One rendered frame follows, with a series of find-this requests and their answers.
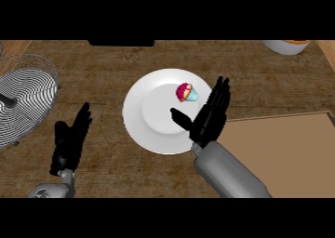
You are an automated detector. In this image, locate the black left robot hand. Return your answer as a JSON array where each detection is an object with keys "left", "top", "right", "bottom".
[{"left": 48, "top": 101, "right": 93, "bottom": 177}]

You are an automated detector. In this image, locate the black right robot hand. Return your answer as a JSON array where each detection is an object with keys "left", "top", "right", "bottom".
[{"left": 168, "top": 76, "right": 231, "bottom": 150}]

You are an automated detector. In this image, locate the white round plate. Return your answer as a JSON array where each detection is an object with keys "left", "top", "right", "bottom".
[{"left": 122, "top": 68, "right": 218, "bottom": 155}]

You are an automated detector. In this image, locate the pink and blue cupcake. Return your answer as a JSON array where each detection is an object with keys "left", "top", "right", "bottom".
[{"left": 174, "top": 82, "right": 199, "bottom": 103}]

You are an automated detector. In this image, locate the brown flat tray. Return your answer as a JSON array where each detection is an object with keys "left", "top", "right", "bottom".
[{"left": 218, "top": 111, "right": 335, "bottom": 199}]

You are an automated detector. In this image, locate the white cup with orange top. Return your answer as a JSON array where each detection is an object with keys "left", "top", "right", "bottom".
[{"left": 261, "top": 40, "right": 313, "bottom": 56}]

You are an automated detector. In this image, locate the black box-shaped appliance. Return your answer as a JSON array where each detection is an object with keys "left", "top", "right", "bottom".
[{"left": 87, "top": 40, "right": 156, "bottom": 47}]

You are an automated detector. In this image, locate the pale wooden board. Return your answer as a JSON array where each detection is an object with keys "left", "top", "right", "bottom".
[{"left": 314, "top": 40, "right": 335, "bottom": 87}]

